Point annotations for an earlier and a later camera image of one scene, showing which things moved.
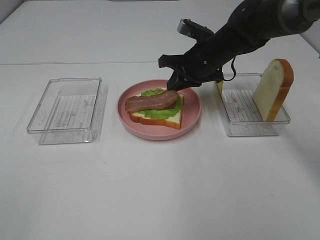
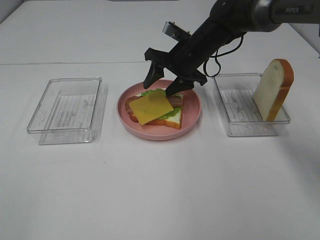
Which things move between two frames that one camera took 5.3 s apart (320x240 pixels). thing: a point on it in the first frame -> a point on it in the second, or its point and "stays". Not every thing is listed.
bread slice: (272, 87) stays
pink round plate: (191, 112) stays
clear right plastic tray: (240, 111) stays
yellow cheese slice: (220, 85) -> (149, 108)
